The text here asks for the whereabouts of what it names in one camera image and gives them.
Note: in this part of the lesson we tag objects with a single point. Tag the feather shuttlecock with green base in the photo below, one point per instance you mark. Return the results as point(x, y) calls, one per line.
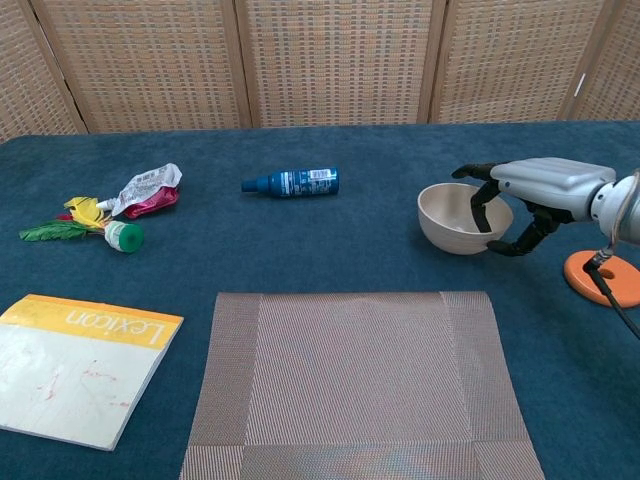
point(125, 237)

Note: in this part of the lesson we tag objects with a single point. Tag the yellow white Lexicon book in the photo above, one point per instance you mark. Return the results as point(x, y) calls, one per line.
point(75, 375)

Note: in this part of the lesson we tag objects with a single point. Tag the orange disc with hole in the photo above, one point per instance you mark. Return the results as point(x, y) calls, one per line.
point(620, 287)

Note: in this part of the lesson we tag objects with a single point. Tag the woven wooden folding screen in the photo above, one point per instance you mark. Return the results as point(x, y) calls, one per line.
point(325, 60)

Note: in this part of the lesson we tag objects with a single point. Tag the gray woven placemat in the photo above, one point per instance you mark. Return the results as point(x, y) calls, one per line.
point(360, 380)

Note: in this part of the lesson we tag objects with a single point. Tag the right gray-blue robot arm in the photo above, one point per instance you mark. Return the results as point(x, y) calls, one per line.
point(622, 205)

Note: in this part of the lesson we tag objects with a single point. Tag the blue carpet table cover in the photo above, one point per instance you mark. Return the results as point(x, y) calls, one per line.
point(320, 245)

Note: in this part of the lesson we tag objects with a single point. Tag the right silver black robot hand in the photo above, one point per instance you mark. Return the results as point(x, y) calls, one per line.
point(550, 180)

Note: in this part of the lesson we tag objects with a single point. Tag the blue spray bottle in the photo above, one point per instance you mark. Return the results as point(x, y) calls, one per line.
point(300, 182)

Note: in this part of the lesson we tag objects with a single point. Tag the white bowl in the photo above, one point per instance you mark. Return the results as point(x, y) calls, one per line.
point(445, 225)

